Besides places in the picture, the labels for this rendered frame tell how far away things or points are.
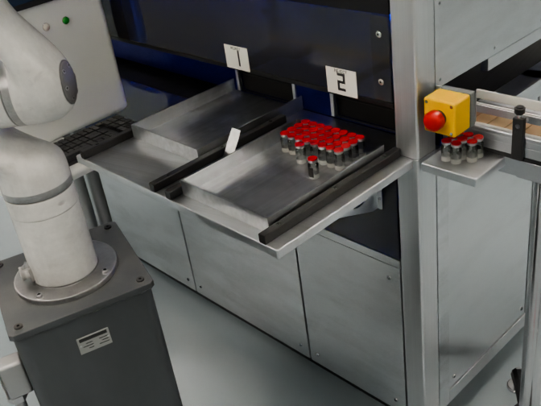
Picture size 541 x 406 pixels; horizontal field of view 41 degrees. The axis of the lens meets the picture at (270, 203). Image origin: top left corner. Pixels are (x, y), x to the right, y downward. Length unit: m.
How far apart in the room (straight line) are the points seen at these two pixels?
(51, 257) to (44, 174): 0.16
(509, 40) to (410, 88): 0.35
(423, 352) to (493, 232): 0.36
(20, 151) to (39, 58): 0.17
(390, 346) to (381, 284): 0.19
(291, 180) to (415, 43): 0.37
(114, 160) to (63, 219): 0.47
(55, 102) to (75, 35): 0.94
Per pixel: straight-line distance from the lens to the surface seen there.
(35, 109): 1.17
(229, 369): 2.35
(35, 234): 1.28
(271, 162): 1.56
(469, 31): 1.57
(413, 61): 1.42
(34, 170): 1.23
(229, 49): 1.81
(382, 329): 1.87
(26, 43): 1.15
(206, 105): 1.91
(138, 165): 1.66
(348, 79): 1.55
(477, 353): 2.10
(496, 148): 1.53
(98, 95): 2.15
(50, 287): 1.34
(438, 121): 1.40
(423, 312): 1.74
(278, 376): 2.30
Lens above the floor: 1.59
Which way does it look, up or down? 30 degrees down
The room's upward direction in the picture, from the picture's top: 9 degrees counter-clockwise
